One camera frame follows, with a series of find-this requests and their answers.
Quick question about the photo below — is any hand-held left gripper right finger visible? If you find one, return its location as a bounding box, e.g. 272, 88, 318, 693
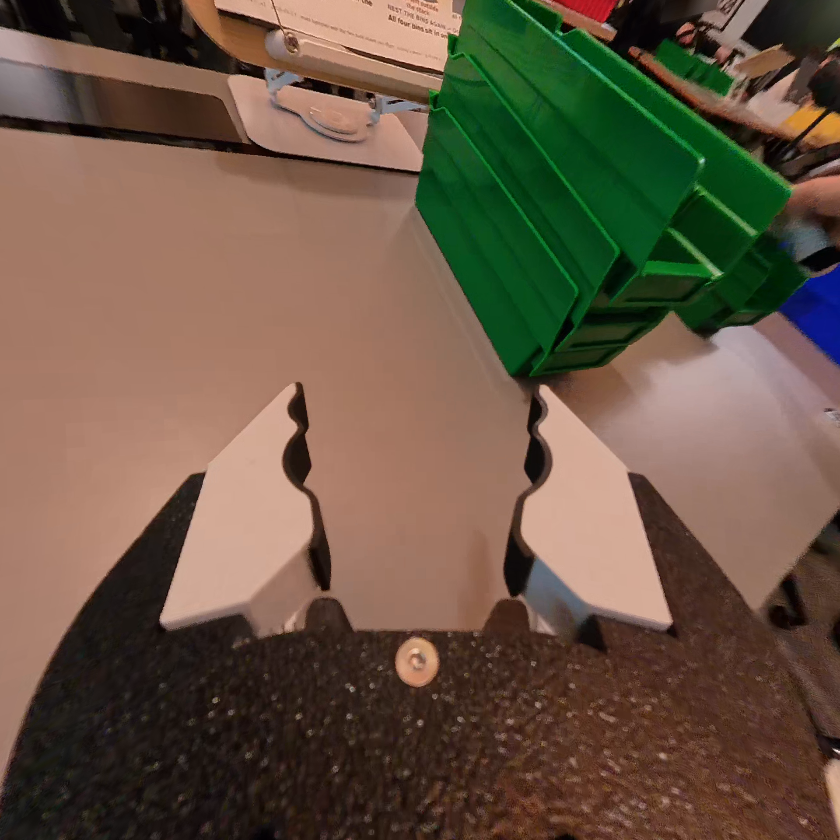
504, 384, 676, 647

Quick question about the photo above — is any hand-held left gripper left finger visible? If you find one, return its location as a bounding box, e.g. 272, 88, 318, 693
159, 382, 332, 637

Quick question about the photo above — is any green plastic bin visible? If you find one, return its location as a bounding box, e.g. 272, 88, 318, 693
415, 108, 634, 378
430, 52, 670, 349
561, 26, 809, 332
446, 0, 723, 309

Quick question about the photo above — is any wood-edged office desk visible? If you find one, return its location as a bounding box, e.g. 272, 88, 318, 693
626, 45, 798, 142

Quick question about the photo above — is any grey desk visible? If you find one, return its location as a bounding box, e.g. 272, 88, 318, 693
0, 26, 840, 769

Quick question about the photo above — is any person's right hand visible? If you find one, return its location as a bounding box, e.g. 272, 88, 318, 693
784, 176, 840, 227

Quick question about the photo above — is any person's blue clothing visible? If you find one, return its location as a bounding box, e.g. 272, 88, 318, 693
780, 262, 840, 365

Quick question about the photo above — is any small green tray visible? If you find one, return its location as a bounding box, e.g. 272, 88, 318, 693
656, 38, 736, 96

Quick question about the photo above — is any red plastic crate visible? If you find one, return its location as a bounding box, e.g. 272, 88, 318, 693
545, 0, 621, 24

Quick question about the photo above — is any printed instruction sheet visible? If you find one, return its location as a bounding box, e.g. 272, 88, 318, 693
213, 0, 463, 73

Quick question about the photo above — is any black cable tray cover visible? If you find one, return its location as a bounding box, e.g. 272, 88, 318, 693
0, 59, 250, 145

